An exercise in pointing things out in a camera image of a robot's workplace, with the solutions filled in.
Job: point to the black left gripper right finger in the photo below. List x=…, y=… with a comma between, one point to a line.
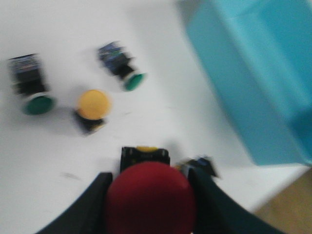
x=217, y=213

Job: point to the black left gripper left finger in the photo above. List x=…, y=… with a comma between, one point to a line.
x=85, y=215

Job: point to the red button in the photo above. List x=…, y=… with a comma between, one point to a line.
x=149, y=196

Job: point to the light blue plastic box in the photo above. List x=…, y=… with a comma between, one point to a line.
x=258, y=57

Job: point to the left green push button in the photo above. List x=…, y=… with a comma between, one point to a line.
x=28, y=81

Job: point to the green push button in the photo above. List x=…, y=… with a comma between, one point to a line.
x=28, y=81
x=118, y=63

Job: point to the right green push button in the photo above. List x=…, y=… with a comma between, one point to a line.
x=118, y=63

